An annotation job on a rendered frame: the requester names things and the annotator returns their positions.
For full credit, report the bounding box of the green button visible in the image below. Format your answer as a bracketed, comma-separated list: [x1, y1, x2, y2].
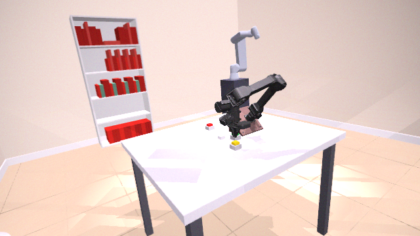
[230, 133, 241, 141]

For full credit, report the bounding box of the yellow button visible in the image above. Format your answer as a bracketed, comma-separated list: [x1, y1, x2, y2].
[229, 140, 242, 151]

